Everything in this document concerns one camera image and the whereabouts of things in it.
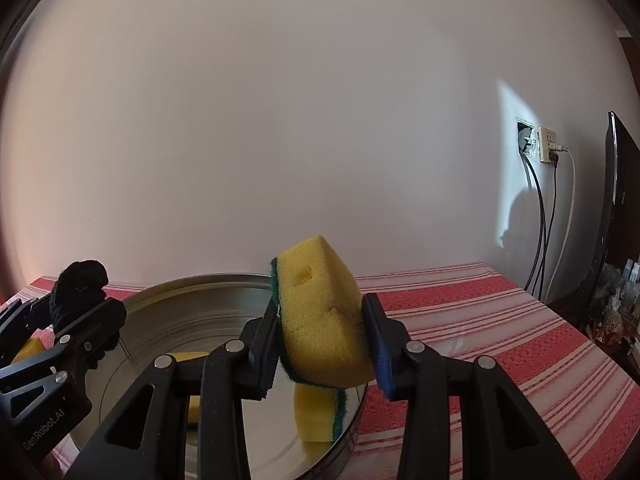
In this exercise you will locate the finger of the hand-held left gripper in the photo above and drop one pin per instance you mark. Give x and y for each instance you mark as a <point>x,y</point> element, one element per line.
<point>15,317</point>
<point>100,321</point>

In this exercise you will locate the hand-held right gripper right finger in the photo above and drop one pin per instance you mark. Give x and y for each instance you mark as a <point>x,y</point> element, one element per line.
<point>382,360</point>

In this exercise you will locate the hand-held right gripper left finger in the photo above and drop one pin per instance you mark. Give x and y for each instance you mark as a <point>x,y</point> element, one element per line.
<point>261,355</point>

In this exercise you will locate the yellow sponge with green pad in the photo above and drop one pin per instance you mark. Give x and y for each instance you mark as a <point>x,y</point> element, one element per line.
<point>31,350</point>
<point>320,310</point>
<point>192,357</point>

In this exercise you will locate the dark blue fuzzy ball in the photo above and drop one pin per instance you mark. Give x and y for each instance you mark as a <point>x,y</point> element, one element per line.
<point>80,290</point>

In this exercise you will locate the round metal tin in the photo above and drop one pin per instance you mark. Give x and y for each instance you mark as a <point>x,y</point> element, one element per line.
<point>200,305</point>

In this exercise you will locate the red striped tablecloth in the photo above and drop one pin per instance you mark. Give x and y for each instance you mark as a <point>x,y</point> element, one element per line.
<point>500,340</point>

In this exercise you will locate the clear bottles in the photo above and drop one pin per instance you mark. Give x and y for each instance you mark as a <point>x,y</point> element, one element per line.
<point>631,272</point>

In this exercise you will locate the black monitor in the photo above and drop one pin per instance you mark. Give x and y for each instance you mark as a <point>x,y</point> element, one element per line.
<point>625,210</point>

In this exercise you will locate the open wall box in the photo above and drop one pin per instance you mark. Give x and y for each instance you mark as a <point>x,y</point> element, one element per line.
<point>525,137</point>

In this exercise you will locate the white wall outlet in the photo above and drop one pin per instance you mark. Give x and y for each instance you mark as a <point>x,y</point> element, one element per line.
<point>545,142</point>

